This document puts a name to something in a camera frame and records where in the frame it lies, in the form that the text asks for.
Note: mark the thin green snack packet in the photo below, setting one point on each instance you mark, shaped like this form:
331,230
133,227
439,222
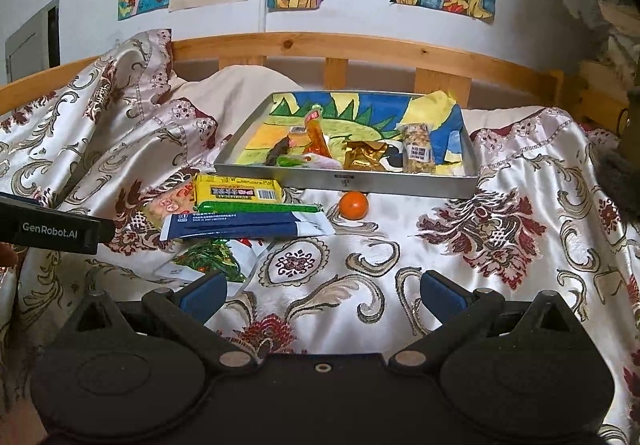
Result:
290,209

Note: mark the green vegetable snack packet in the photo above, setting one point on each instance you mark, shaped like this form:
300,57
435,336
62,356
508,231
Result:
210,257

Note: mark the mandarin orange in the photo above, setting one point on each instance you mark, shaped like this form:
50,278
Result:
354,205

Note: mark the wooden bed rail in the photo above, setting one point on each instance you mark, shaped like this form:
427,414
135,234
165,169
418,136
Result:
350,47

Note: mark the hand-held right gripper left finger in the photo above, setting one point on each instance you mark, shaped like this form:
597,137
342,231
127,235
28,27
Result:
205,299

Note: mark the floral hanging cloth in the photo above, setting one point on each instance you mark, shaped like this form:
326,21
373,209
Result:
580,0

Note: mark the clear orange snack packet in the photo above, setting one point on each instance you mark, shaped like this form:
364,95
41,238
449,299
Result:
317,137

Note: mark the orange cracker packet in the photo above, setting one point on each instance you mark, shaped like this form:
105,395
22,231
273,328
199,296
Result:
170,205

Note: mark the metal tray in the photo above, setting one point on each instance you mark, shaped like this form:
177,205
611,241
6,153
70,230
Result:
350,185

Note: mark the floral satin blanket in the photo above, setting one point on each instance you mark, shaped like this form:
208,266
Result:
450,250

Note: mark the grey door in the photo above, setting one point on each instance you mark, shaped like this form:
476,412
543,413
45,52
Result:
30,45

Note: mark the nut bar packet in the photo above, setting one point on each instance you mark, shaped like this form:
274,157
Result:
417,145

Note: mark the yellow biscuit packet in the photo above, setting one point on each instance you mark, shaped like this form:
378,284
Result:
235,190

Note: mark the blue white snack packet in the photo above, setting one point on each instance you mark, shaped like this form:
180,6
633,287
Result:
235,225

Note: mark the dark brown snack packet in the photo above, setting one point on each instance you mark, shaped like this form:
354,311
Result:
281,151

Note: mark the green pink snack packet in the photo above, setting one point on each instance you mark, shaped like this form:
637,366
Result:
320,161

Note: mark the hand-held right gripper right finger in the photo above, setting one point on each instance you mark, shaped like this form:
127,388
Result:
442,297

